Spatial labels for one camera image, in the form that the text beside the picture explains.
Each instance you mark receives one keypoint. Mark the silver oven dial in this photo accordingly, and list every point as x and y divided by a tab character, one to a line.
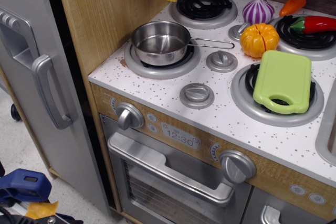
236	166
128	116

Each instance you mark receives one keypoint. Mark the orange toy pumpkin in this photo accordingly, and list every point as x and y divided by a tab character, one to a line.
259	38

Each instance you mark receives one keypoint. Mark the small steel saucepan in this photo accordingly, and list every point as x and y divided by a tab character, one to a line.
162	43

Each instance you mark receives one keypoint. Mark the blue clamp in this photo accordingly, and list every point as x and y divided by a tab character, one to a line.
25	185

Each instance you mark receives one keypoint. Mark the left silver oven dial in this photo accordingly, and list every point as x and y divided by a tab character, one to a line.
128	116

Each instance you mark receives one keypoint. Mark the silver stovetop knob back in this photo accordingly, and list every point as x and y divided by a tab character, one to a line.
236	31

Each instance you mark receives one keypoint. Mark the silver stovetop knob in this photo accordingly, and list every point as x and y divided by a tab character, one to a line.
236	31
221	61
196	96

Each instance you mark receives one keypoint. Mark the silver toy fridge door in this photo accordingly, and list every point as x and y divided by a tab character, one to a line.
29	29

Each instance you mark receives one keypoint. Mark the silver oven door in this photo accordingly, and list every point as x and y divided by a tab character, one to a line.
160	184

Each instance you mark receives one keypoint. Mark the silver oven door handle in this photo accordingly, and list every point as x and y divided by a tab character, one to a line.
155	163

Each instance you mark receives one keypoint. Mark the orange toy carrot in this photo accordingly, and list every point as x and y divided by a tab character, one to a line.
291	6

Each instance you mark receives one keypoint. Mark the lower right silver drawer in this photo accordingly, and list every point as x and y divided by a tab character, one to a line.
266	208

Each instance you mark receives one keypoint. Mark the purple white toy onion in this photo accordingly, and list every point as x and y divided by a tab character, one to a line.
258	11

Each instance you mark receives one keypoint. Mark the silver stovetop knob middle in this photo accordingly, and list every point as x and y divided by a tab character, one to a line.
221	61

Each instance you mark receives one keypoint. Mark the yellow tape piece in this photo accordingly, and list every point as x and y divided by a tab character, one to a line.
37	210

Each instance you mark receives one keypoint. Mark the red toy chili pepper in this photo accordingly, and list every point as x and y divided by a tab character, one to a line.
313	24

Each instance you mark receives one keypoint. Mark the front right stove burner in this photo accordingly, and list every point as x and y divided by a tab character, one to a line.
242	87

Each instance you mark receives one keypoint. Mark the silver fridge door handle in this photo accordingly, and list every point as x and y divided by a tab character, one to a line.
56	90

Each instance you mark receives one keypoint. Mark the green plastic cutting board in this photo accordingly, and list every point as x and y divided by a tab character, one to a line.
283	82

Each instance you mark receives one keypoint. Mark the silver stovetop knob front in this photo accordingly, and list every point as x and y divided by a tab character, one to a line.
196	96

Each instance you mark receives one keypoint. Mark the right silver oven dial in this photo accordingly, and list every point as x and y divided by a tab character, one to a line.
236	166

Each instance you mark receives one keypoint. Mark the back right stove burner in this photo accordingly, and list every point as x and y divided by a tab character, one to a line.
316	46

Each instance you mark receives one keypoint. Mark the silver sink rim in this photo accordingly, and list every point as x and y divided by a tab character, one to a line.
325	141

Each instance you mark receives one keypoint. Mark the back left stove burner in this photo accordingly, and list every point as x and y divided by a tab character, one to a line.
204	14

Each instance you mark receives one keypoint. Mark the black caster wheel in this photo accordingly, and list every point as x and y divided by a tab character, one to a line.
15	114

